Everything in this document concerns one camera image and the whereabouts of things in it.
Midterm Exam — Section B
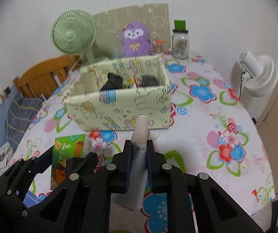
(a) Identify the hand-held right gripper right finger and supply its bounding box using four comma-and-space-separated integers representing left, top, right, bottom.
147, 139, 263, 233

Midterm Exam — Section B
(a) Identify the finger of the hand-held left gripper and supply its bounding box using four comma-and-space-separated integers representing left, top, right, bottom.
65, 152, 99, 176
13, 146, 55, 175

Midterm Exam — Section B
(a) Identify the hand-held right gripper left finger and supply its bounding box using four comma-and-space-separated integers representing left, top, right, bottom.
15, 139, 133, 233

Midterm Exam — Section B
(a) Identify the green tissue pack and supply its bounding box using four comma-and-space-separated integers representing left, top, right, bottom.
50, 134, 86, 190

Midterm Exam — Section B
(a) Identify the yellow printed fabric storage box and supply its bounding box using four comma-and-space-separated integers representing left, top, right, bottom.
62, 54, 172, 132

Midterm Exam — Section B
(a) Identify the black fuzzy scrunchie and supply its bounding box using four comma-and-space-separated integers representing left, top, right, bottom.
100, 72, 125, 92

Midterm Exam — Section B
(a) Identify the white crumpled cloth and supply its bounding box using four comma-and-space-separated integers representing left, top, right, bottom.
0, 141, 15, 173

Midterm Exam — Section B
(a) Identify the grey plaid cloth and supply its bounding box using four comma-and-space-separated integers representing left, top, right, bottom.
4, 93, 45, 143

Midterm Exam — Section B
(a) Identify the wooden chair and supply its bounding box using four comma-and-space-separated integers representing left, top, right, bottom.
13, 55, 81, 100

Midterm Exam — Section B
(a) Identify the grey fuzzy scrunchie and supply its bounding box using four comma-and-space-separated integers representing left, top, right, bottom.
141, 75, 159, 87

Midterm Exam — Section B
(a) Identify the cotton swab container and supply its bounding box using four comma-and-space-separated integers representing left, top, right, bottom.
153, 39, 165, 54

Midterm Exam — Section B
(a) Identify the glass mug jar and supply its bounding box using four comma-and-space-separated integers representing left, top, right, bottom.
172, 29, 191, 60

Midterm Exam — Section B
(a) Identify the purple plush toy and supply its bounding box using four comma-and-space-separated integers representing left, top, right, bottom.
119, 21, 153, 58

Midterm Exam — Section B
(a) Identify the green desk fan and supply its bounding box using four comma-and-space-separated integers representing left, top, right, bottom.
51, 10, 111, 66

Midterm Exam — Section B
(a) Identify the white fan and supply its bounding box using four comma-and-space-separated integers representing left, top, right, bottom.
237, 49, 278, 98

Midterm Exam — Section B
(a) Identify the green card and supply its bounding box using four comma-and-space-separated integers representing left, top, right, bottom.
173, 19, 188, 31

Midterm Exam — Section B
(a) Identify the beige cardboard sheet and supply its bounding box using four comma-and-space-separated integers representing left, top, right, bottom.
92, 3, 170, 57

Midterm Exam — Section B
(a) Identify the wall socket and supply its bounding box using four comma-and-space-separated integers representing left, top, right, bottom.
0, 86, 12, 103

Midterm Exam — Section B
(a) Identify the white fan cable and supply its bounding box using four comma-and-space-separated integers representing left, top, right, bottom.
68, 55, 81, 73

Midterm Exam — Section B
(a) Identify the black fan cable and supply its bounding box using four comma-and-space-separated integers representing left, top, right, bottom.
238, 71, 248, 100

